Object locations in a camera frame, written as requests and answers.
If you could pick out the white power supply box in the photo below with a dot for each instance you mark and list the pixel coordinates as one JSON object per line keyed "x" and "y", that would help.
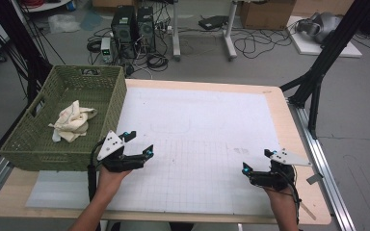
{"x": 106, "y": 49}

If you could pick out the grey tape piece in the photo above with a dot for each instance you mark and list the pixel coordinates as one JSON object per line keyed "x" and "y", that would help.
{"x": 314, "y": 178}

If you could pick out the large black computer tower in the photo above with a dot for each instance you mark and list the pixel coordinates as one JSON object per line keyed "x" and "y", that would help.
{"x": 123, "y": 30}

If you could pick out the round white table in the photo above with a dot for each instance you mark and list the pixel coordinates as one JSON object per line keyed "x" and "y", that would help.
{"x": 49, "y": 5}

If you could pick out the white grid mat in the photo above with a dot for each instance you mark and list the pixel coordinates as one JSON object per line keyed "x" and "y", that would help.
{"x": 199, "y": 112}

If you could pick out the slim black computer tower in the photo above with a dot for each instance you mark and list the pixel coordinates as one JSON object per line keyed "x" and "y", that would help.
{"x": 146, "y": 29}

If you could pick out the brown cardboard box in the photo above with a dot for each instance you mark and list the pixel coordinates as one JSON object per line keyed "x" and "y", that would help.
{"x": 266, "y": 14}

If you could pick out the person's left hand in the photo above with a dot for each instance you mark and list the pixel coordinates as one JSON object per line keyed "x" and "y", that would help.
{"x": 110, "y": 181}

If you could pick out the grey helmet-shaped device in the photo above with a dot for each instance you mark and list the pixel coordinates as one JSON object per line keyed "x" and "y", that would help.
{"x": 321, "y": 27}

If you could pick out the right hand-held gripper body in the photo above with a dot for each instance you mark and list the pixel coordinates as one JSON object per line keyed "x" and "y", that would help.
{"x": 276, "y": 178}

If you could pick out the green woven basket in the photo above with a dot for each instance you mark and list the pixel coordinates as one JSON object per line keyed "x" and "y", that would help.
{"x": 77, "y": 83}

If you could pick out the clear plastic bag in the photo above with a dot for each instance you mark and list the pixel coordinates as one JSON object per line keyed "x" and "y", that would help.
{"x": 62, "y": 23}

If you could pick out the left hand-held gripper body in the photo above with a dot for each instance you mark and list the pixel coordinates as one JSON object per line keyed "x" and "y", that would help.
{"x": 109, "y": 146}

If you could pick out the cream egg print cloth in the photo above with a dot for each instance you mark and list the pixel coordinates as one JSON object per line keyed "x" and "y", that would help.
{"x": 72, "y": 122}

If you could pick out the thin wooden stick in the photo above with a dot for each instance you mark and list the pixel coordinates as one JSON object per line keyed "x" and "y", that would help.
{"x": 305, "y": 209}

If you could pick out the person's right hand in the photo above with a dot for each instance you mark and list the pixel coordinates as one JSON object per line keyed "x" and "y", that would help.
{"x": 282, "y": 197}

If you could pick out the white floor board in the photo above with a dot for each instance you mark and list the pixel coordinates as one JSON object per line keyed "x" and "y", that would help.
{"x": 308, "y": 48}

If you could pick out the flat black device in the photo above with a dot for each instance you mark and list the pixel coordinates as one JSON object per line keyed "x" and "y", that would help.
{"x": 213, "y": 22}

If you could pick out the white desk leg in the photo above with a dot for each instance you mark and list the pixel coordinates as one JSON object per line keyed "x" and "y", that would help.
{"x": 176, "y": 32}
{"x": 229, "y": 35}

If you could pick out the black metal frame stand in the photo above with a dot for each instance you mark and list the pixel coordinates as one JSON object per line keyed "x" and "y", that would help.
{"x": 16, "y": 41}
{"x": 330, "y": 51}

